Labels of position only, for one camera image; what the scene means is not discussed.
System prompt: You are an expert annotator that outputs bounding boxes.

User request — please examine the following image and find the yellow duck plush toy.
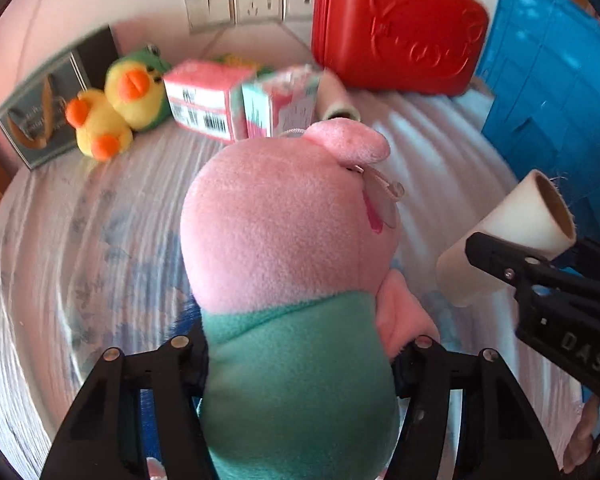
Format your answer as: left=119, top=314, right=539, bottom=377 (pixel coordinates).
left=65, top=44, right=173, bottom=162

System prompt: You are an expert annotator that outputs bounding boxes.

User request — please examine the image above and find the desktop with floral cloth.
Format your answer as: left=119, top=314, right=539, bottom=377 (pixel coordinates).
left=0, top=75, right=596, bottom=480

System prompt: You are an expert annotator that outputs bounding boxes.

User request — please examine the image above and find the white paper roll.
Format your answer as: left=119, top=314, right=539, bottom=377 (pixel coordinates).
left=315, top=67, right=363, bottom=123
left=436, top=169, right=578, bottom=308

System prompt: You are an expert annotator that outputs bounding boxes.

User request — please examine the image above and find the blue plastic crate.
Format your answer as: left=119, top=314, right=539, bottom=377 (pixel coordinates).
left=475, top=0, right=600, bottom=241

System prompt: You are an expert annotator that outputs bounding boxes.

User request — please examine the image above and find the person's right hand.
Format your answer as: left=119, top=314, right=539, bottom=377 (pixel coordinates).
left=562, top=399, right=600, bottom=475

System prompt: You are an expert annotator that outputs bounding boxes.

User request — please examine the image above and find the pink pig plush toy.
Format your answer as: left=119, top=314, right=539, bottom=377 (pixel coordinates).
left=180, top=121, right=441, bottom=480

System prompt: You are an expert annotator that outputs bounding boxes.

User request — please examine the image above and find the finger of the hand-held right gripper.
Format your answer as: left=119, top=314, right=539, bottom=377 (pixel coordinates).
left=555, top=236, right=600, bottom=287
left=465, top=230, right=600, bottom=307

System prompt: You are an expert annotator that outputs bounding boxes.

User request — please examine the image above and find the red plastic case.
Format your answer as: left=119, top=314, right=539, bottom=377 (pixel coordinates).
left=310, top=0, right=491, bottom=98

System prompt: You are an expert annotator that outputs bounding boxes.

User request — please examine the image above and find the grey box with feather print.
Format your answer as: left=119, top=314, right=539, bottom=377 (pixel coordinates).
left=0, top=25, right=121, bottom=171

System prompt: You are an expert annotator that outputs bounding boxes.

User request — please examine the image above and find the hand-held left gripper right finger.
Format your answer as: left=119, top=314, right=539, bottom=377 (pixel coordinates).
left=380, top=335, right=561, bottom=480

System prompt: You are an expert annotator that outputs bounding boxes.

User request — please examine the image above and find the pink teal tissue pack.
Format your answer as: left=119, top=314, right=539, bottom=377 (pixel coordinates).
left=241, top=64, right=326, bottom=141

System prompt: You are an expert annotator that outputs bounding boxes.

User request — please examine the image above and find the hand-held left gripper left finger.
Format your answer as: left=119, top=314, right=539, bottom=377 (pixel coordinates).
left=40, top=320, right=216, bottom=480

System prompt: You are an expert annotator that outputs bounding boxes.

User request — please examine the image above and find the white wall socket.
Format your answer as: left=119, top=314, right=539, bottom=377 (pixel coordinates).
left=230, top=0, right=286, bottom=23

